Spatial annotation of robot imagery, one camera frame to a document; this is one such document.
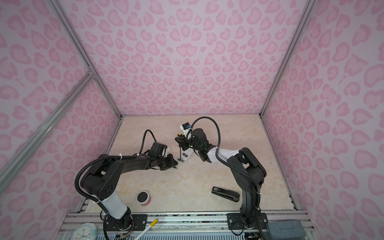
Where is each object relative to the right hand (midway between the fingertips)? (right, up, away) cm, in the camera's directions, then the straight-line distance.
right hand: (178, 136), depth 88 cm
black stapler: (+26, -30, -9) cm, 41 cm away
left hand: (0, -15, +5) cm, 16 cm away
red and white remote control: (+4, -12, +8) cm, 15 cm away
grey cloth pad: (+52, -41, -19) cm, 69 cm away
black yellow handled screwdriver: (+1, +2, -2) cm, 3 cm away
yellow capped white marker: (-10, -41, -14) cm, 45 cm away
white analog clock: (-40, -43, -18) cm, 61 cm away
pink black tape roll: (-16, -31, -11) cm, 37 cm away
